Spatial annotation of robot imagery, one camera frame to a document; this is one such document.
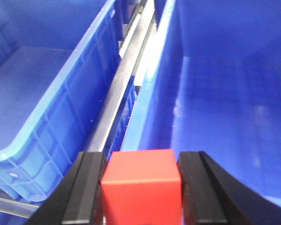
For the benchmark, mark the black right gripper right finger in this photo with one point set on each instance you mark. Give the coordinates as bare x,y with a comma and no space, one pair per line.
212,196

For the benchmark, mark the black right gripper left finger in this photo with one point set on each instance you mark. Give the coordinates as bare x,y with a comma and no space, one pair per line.
78,198

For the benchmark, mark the red cube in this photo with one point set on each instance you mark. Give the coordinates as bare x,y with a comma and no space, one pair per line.
142,187

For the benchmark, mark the lower blue bin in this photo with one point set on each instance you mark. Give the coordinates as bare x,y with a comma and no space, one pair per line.
120,124

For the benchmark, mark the blue bin under gripper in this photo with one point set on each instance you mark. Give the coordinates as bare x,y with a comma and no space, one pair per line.
213,84

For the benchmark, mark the blue bin left of gripper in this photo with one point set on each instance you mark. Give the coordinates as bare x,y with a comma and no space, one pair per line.
57,61

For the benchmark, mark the steel shelf rail between bins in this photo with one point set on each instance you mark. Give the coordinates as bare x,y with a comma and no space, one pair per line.
130,50

